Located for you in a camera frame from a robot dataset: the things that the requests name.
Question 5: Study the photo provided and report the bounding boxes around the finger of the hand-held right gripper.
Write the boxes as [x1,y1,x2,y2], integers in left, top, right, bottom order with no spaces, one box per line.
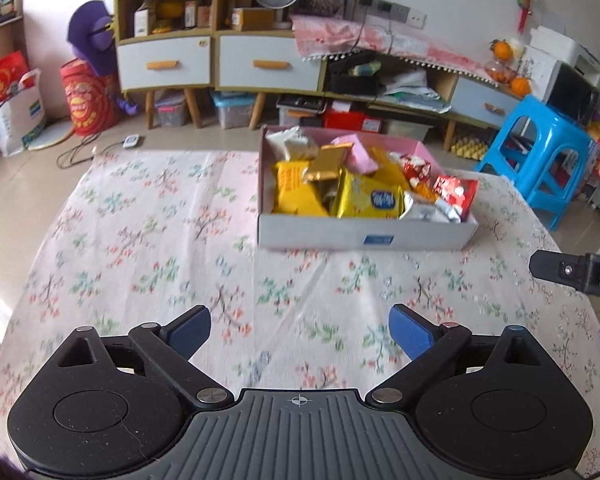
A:
[528,250,588,288]

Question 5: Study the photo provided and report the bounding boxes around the purple plush toy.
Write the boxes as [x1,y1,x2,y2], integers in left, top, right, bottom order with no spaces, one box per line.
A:
[67,0,141,116]

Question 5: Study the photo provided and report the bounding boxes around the white drawer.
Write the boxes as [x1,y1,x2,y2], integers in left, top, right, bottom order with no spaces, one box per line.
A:
[450,77,521,128]
[116,36,212,92]
[219,35,323,92]

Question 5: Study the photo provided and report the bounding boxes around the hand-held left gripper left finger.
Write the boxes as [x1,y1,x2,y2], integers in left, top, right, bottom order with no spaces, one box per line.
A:
[50,305,235,412]

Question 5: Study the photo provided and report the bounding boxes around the white snack packet blue stripe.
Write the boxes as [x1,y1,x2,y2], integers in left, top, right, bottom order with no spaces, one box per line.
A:
[266,127,301,158]

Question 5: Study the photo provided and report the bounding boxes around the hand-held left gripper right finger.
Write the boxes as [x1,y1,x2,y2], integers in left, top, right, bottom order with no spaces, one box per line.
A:
[365,304,548,412]

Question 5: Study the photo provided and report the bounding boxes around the clear storage container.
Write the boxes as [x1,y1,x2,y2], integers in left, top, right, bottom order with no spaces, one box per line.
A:
[380,117,429,143]

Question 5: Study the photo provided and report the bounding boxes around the round white board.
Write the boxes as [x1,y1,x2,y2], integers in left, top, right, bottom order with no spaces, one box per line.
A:
[24,116,77,152]

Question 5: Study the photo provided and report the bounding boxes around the black box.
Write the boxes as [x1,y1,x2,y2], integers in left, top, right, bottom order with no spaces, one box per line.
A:
[327,72,381,96]

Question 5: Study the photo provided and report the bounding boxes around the gold wrapper snack packet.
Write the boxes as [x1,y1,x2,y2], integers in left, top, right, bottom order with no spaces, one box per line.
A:
[302,144,355,183]

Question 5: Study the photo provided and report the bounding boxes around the tall wooden shelf cabinet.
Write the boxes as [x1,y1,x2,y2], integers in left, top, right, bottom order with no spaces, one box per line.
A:
[112,0,220,130]

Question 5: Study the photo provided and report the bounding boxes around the brown cardboard box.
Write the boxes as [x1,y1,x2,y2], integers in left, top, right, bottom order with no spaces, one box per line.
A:
[231,7,277,32]

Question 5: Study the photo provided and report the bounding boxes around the black microwave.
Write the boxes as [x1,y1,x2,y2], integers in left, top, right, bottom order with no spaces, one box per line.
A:
[547,62,600,127]

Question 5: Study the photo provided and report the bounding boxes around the pink patterned cloth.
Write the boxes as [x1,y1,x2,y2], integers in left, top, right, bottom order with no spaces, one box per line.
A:
[291,14,498,78]

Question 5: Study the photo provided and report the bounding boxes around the red drum-shaped gift bag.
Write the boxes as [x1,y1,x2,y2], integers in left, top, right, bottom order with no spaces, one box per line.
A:
[60,57,123,137]

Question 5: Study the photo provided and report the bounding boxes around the pink cardboard box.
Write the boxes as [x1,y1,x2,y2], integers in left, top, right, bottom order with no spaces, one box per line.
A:
[256,125,479,251]

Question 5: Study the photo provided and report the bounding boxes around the low wooden cabinet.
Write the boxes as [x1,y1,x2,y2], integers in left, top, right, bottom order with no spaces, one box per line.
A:
[214,27,523,153]

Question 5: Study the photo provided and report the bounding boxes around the clear storage box blue lid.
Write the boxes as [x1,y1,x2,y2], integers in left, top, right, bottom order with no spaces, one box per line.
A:
[211,92,256,131]

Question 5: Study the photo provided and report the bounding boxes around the clear storage box grey lid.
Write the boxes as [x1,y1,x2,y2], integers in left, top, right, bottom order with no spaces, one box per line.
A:
[154,91,190,128]

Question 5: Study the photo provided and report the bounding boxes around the wall power outlets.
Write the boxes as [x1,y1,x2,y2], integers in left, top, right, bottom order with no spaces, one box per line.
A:
[357,0,427,29]

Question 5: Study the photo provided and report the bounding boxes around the white carton box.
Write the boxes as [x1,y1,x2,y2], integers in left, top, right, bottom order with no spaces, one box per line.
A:
[133,1,157,37]

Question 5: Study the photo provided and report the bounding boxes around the red plastic bag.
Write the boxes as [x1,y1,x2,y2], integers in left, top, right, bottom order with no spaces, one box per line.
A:
[0,51,31,103]

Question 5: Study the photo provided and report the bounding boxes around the red candy packet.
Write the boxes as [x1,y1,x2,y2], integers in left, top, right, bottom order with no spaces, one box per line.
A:
[397,156,433,186]
[432,175,479,221]

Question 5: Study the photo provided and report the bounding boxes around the blue plastic stool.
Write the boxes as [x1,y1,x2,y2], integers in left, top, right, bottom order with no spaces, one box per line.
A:
[474,94,598,233]

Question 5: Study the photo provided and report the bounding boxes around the pile of papers and bags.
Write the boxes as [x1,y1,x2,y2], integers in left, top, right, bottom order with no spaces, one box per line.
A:
[380,67,453,113]

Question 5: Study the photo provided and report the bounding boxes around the black keyboard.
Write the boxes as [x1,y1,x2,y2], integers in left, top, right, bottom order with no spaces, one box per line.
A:
[276,94,329,120]

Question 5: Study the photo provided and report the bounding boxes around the white shopping bag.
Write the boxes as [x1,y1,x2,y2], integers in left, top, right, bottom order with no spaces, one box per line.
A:
[0,67,48,157]

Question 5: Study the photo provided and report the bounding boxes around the white foam box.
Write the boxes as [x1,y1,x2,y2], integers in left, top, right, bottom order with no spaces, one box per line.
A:
[530,25,600,73]

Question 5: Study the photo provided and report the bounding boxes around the yellow toy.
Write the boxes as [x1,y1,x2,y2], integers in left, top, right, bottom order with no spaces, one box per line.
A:
[155,0,185,35]

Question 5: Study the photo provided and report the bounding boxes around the bag of oranges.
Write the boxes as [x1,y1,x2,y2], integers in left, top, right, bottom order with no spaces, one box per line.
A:
[485,60,516,83]

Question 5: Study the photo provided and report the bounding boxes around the black floor cable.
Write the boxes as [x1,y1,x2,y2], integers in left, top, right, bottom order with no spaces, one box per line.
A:
[56,132,131,168]

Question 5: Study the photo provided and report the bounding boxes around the red cardboard box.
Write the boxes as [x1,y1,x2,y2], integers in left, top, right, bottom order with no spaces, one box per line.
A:
[322,101,384,134]

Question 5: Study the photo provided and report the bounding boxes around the pink snack packet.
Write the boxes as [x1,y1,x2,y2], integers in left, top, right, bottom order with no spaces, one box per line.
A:
[330,134,381,175]

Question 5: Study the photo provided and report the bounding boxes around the yellow egg tray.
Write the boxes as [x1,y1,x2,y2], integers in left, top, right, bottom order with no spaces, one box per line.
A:
[450,136,495,160]

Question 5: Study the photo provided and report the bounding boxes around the white decorated box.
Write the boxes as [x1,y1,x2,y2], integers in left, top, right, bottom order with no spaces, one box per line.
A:
[517,45,563,97]

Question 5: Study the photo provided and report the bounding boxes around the white pecan snack packet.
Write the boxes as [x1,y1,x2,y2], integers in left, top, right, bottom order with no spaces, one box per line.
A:
[432,197,463,223]
[400,191,438,222]

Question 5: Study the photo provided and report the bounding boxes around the floral tablecloth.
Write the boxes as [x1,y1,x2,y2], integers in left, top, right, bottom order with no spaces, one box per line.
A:
[0,149,600,480]

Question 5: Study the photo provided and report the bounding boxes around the yellow foil snack packet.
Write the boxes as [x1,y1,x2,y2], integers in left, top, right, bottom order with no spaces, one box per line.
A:
[332,167,406,220]

